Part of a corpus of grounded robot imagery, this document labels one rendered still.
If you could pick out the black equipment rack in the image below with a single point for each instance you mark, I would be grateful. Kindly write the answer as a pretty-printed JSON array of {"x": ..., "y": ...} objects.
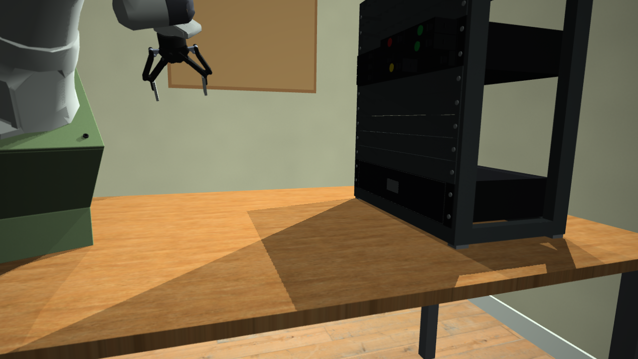
[{"x": 421, "y": 70}]

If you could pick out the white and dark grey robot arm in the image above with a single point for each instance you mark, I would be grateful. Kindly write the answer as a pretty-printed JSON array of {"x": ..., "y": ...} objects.
[{"x": 39, "y": 48}]

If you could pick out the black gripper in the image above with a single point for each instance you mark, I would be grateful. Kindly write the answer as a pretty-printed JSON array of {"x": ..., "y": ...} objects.
[{"x": 173, "y": 49}]

